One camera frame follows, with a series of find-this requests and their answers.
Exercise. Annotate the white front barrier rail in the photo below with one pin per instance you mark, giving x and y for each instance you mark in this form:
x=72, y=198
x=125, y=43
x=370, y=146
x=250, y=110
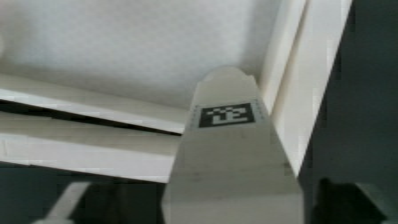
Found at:
x=88, y=148

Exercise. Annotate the white right barrier block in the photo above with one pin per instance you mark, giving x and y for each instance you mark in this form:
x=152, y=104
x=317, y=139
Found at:
x=306, y=75

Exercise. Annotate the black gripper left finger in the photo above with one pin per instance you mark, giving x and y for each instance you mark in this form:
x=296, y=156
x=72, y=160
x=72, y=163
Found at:
x=65, y=206

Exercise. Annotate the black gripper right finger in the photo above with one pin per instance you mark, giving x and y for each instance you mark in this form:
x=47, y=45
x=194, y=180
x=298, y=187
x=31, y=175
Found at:
x=353, y=203

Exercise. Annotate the white desk top panel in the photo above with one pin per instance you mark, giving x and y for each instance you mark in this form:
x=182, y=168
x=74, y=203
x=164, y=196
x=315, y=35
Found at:
x=106, y=57

